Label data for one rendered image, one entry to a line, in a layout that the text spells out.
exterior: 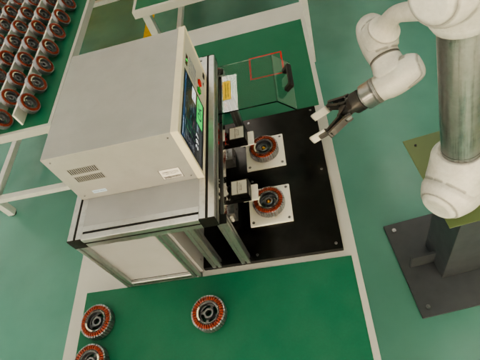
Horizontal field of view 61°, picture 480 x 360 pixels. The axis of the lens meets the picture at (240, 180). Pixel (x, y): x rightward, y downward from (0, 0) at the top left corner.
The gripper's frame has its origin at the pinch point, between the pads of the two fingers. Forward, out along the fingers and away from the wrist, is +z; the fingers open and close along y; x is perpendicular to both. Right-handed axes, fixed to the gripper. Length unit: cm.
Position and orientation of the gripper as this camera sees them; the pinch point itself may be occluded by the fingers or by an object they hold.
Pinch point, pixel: (314, 127)
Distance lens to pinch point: 155.0
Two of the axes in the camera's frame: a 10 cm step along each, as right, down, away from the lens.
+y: 1.5, -6.9, 7.0
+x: -6.9, -5.9, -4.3
